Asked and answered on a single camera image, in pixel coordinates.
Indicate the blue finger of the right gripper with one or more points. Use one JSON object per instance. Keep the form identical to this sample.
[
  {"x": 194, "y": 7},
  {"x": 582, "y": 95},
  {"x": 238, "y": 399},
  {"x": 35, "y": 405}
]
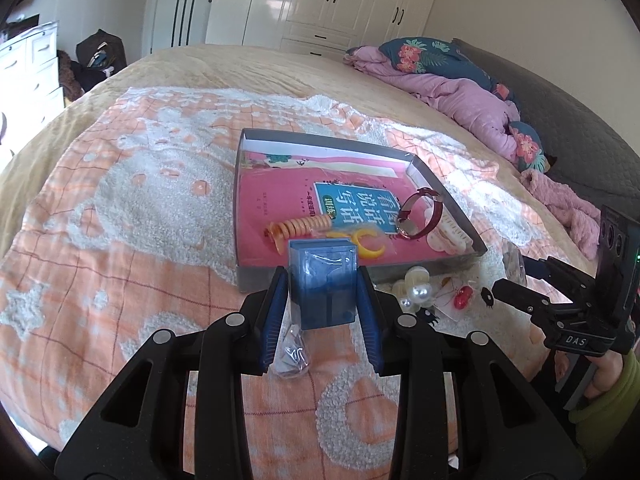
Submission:
[
  {"x": 520, "y": 297},
  {"x": 560, "y": 275}
]

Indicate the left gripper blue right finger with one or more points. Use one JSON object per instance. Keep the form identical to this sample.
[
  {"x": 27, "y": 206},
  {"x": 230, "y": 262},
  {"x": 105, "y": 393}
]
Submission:
[{"x": 371, "y": 317}]

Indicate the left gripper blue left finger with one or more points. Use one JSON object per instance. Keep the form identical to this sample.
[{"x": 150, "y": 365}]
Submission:
[{"x": 271, "y": 314}]

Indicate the small bag of metal clips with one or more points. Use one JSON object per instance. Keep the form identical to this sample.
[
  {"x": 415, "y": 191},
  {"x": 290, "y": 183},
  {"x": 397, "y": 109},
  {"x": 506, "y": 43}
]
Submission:
[{"x": 291, "y": 358}]

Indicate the blue transparent plastic box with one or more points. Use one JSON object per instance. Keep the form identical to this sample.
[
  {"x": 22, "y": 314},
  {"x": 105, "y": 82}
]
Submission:
[{"x": 323, "y": 276}]

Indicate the red strap wristwatch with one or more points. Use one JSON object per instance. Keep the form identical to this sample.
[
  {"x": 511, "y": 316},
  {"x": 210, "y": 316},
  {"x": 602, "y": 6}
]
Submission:
[{"x": 419, "y": 214}]

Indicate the white bedroom door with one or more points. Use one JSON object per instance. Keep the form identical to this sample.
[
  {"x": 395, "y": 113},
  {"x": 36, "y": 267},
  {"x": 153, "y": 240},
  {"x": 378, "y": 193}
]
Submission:
[{"x": 174, "y": 23}]

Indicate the right hand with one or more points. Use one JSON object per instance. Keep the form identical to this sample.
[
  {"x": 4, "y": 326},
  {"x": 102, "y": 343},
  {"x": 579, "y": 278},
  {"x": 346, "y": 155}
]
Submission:
[{"x": 609, "y": 368}]

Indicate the white pearl hair clip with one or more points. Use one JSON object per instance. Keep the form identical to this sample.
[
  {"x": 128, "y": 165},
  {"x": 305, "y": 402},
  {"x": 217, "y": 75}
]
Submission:
[{"x": 415, "y": 290}]

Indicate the black round hair clip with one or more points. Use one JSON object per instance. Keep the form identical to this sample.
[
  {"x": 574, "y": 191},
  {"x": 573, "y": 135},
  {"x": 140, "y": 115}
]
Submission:
[{"x": 487, "y": 297}]

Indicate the red bead earring card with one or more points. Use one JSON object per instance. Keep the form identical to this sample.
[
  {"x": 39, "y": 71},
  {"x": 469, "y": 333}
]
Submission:
[{"x": 454, "y": 295}]

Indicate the green right sleeve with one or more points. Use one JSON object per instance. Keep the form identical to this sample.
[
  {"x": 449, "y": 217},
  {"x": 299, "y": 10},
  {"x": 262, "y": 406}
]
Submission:
[{"x": 599, "y": 424}]

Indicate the grey headboard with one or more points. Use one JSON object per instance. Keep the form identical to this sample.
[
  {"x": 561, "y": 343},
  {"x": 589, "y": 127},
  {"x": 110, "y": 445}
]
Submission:
[{"x": 590, "y": 157}]

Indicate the pink children's book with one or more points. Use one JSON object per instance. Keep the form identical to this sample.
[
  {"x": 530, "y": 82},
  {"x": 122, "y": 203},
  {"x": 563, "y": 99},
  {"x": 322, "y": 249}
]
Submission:
[{"x": 280, "y": 198}]

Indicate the grey shallow cardboard box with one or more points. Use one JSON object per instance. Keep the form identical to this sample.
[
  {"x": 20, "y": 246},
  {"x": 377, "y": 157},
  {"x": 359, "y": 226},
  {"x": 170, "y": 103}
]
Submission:
[{"x": 294, "y": 143}]

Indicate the orange white fleece blanket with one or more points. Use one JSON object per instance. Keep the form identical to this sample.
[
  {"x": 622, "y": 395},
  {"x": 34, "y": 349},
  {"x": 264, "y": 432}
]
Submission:
[{"x": 132, "y": 232}]

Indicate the pink quilt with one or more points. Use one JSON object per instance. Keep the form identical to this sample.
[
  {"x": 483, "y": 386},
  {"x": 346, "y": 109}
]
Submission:
[{"x": 580, "y": 218}]

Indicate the beige bed sheet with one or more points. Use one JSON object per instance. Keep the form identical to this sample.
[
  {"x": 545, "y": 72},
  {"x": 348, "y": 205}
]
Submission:
[{"x": 254, "y": 69}]

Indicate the floral dark blue pillow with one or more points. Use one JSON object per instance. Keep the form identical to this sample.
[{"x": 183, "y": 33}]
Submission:
[{"x": 478, "y": 102}]

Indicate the white wardrobe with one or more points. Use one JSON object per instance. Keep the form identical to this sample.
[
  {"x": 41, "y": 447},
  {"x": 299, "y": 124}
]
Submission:
[{"x": 323, "y": 28}]

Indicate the black bag on floor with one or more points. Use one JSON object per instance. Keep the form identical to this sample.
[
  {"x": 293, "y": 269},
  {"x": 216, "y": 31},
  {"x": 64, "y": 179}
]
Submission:
[{"x": 98, "y": 57}]

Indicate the white drawer dresser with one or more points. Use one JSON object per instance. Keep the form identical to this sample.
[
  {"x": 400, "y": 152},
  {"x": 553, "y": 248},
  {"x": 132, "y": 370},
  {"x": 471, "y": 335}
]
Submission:
[{"x": 31, "y": 94}]

